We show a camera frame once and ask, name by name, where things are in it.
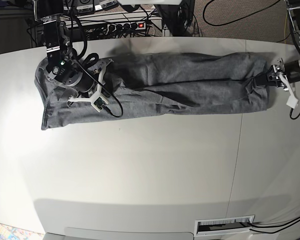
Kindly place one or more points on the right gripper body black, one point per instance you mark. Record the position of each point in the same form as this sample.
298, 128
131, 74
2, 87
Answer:
67, 77

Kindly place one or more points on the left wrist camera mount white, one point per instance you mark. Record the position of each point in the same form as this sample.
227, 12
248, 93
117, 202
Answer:
292, 101

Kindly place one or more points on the grey T-shirt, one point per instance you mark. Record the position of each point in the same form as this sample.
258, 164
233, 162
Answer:
154, 84

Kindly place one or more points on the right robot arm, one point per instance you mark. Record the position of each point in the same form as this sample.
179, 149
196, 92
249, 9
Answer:
63, 61

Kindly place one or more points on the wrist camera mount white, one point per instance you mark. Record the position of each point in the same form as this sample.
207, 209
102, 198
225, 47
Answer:
96, 97
292, 101

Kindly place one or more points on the white table leg column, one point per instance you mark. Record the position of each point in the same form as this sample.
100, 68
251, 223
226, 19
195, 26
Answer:
165, 29

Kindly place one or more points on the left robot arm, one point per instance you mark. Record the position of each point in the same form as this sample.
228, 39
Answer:
293, 11

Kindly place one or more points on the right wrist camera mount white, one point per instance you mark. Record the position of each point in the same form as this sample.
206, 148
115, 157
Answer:
96, 97

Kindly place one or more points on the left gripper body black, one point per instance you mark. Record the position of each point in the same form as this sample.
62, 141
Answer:
290, 70

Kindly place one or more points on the black power strip red switch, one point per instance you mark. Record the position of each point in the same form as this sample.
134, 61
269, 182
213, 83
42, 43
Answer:
122, 26

